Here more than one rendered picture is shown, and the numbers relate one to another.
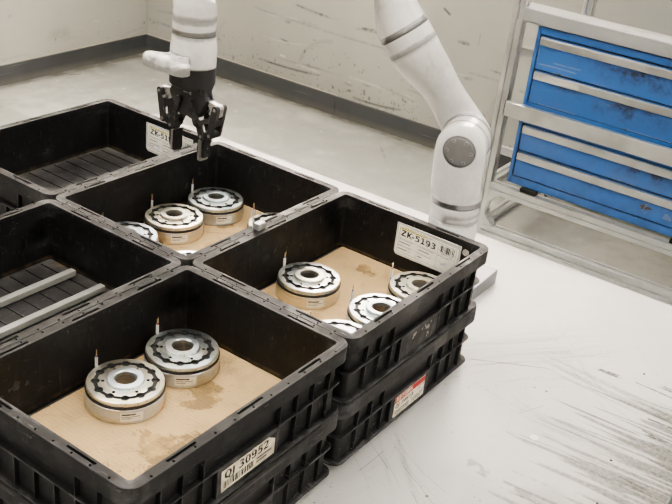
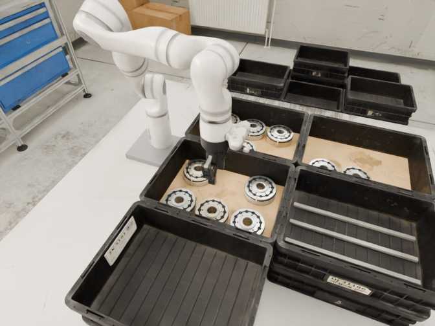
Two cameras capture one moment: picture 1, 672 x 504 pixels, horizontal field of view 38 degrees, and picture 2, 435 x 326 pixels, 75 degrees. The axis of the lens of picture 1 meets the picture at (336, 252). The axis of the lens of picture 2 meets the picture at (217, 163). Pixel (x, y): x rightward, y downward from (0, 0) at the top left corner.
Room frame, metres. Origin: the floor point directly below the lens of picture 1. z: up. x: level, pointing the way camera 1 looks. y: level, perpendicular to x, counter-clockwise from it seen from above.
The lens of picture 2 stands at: (1.62, 0.78, 1.58)
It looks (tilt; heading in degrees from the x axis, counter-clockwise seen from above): 45 degrees down; 258
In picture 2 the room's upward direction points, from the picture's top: straight up
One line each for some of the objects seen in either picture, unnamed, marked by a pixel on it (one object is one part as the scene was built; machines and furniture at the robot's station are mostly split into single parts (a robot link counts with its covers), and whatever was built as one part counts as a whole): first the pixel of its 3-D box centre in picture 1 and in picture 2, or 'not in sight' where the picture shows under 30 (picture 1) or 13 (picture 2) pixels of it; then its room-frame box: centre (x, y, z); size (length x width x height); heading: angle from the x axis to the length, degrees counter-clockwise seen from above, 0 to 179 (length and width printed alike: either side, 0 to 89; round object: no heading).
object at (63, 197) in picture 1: (203, 199); (220, 182); (1.50, 0.23, 0.92); 0.40 x 0.30 x 0.02; 147
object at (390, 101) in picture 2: not in sight; (367, 119); (0.27, -0.59, 0.37); 0.40 x 0.30 x 0.45; 149
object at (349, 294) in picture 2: not in sight; (342, 251); (1.17, 0.45, 0.76); 0.40 x 0.30 x 0.12; 147
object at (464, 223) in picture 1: (449, 241); (159, 127); (1.67, -0.21, 0.81); 0.09 x 0.09 x 0.17; 65
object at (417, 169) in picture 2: (162, 398); (357, 162); (1.00, 0.20, 0.87); 0.40 x 0.30 x 0.11; 147
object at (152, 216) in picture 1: (174, 216); (211, 211); (1.54, 0.29, 0.86); 0.10 x 0.10 x 0.01
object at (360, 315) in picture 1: (381, 311); (252, 127); (1.30, -0.08, 0.86); 0.10 x 0.10 x 0.01
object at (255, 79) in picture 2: not in sight; (256, 97); (0.96, -1.01, 0.37); 0.40 x 0.30 x 0.45; 149
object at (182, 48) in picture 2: not in sight; (202, 57); (1.54, 0.24, 1.32); 0.14 x 0.09 x 0.07; 137
